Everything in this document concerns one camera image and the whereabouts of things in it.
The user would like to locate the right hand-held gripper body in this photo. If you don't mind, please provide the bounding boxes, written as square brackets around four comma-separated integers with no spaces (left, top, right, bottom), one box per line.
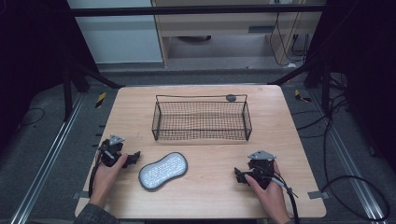
[247,149,278,190]

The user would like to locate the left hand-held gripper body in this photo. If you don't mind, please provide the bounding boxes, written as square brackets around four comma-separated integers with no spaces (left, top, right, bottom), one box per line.
[98,133,129,168]

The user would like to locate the silver oval scrub pad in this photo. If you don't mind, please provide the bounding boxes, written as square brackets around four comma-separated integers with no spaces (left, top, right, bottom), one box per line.
[137,151,189,191]

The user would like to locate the black wire mesh basket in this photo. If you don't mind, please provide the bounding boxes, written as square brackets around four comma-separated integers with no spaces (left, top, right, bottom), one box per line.
[150,93,253,142]

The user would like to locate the person's left hand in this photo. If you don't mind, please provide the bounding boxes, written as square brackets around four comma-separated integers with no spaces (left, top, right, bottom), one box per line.
[89,152,129,208]

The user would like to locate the person's right hand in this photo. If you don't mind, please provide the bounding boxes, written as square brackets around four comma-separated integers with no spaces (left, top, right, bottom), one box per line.
[244,161,292,224]

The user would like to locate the grey tape strip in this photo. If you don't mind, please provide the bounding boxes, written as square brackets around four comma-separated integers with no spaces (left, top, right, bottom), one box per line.
[307,189,331,201]
[71,190,91,201]

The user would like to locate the yellow black striped tape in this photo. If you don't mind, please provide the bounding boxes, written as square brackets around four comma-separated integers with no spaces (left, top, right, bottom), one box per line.
[94,91,107,109]
[293,89,313,104]

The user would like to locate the black metal stand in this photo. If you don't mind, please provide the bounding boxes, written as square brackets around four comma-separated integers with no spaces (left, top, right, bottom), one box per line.
[61,52,126,123]
[268,55,332,115]

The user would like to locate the white cabinet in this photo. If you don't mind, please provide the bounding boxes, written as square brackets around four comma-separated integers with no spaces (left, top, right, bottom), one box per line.
[66,0,164,64]

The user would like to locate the light wooden desk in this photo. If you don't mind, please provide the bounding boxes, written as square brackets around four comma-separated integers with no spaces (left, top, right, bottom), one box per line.
[150,0,327,68]

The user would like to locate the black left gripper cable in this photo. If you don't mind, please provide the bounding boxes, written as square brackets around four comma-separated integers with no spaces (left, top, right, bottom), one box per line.
[88,146,108,199]

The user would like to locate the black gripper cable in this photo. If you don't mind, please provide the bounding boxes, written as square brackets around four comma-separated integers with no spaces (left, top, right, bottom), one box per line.
[252,166,302,224]
[88,146,108,199]

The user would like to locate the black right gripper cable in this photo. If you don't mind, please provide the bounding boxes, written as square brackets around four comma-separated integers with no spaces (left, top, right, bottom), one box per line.
[252,166,302,224]

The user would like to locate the aluminium floor rail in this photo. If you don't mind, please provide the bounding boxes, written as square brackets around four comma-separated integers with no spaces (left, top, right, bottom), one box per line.
[308,89,389,224]
[8,91,86,224]

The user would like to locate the black looped floor cable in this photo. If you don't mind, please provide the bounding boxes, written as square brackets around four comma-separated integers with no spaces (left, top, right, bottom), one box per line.
[292,91,391,222]

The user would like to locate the thin black floor cable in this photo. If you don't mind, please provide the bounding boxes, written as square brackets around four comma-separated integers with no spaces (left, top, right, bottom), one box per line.
[18,106,47,128]

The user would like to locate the black hanging cables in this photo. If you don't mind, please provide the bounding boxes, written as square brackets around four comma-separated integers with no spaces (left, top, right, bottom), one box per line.
[268,0,311,67]

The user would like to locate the black horizontal frame bar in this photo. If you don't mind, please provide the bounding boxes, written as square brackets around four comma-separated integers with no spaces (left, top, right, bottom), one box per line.
[68,4,327,18]

